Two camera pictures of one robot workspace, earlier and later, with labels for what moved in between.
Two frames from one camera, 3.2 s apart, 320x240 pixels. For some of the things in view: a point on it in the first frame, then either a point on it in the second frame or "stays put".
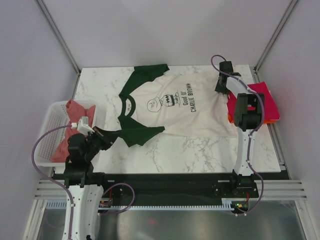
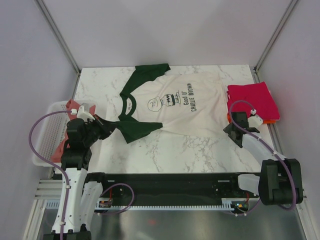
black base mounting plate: (166, 189) stays put
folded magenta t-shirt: (270, 112) stays put
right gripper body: (220, 88) → (228, 129)
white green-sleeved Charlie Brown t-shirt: (148, 101) stays put
